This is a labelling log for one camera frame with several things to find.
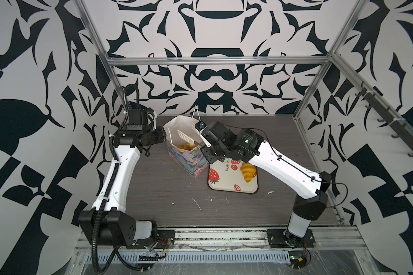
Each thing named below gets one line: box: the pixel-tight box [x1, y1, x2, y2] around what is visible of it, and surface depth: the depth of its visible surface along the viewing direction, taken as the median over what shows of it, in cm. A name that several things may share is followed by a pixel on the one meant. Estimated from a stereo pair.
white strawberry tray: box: [208, 158, 259, 194], surface depth 93 cm
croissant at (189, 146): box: [176, 143, 197, 153], surface depth 74 cm
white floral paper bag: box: [162, 115, 209, 179], surface depth 79 cm
